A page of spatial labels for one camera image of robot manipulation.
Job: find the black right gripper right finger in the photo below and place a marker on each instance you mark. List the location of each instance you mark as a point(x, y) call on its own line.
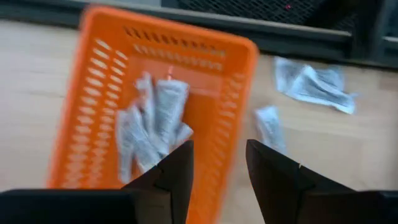
point(280, 186)

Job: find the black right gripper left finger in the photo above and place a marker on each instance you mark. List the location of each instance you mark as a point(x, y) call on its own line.
point(174, 180)

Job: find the white alcohol wipe packet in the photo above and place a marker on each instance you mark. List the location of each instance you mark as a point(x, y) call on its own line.
point(314, 85)
point(146, 93)
point(133, 146)
point(270, 127)
point(172, 105)

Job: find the orange plastic basket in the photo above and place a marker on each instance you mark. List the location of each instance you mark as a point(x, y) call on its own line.
point(102, 124)

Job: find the long black perforated box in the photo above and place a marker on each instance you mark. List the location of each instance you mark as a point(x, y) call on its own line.
point(248, 9)

